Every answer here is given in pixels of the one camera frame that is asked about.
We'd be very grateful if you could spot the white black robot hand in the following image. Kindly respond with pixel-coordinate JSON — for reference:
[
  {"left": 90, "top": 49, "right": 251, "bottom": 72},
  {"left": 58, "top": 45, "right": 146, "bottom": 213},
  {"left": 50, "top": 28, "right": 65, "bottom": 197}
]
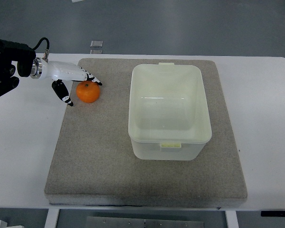
[{"left": 30, "top": 57, "right": 102, "bottom": 106}]

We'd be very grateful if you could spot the orange fruit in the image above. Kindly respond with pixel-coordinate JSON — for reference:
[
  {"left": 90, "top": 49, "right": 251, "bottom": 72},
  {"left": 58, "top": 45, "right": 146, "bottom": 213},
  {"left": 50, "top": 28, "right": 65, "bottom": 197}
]
[{"left": 76, "top": 81, "right": 100, "bottom": 103}]

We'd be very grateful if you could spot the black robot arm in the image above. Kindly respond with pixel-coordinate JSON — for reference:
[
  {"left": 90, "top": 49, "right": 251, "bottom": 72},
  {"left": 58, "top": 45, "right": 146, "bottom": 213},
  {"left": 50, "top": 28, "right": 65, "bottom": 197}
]
[{"left": 0, "top": 37, "right": 50, "bottom": 97}]

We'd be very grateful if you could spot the white plastic box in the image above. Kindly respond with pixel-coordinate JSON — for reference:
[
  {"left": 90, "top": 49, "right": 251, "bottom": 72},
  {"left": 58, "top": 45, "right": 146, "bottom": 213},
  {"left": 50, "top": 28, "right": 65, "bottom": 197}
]
[{"left": 128, "top": 63, "right": 212, "bottom": 161}]

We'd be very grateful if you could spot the small clear floor plate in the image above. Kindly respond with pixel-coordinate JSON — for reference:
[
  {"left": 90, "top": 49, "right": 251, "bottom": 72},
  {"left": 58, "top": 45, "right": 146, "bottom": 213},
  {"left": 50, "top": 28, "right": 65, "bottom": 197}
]
[{"left": 90, "top": 40, "right": 103, "bottom": 48}]

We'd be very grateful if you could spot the grey felt mat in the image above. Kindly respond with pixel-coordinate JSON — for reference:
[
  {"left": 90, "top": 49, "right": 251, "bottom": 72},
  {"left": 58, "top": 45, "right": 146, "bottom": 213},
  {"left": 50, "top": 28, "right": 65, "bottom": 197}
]
[{"left": 45, "top": 58, "right": 247, "bottom": 208}]

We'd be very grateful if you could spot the small white block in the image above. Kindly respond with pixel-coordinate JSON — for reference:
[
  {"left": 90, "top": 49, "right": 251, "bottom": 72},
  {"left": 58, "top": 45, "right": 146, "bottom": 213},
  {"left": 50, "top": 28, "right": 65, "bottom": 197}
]
[{"left": 0, "top": 220, "right": 7, "bottom": 228}]

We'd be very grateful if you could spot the grey metal plate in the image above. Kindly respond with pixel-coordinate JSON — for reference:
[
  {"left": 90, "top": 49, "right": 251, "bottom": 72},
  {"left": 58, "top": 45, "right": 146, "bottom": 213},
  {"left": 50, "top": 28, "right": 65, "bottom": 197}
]
[{"left": 85, "top": 216, "right": 204, "bottom": 228}]

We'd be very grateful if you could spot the black table control panel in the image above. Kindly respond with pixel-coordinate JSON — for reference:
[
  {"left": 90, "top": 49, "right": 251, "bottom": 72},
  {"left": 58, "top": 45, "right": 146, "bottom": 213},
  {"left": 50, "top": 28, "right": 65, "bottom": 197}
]
[{"left": 261, "top": 210, "right": 285, "bottom": 218}]

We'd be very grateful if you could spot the white table frame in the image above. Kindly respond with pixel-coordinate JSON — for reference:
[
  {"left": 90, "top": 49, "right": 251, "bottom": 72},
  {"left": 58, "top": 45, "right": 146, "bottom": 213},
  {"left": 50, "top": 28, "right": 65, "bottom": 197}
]
[{"left": 44, "top": 209, "right": 239, "bottom": 228}]

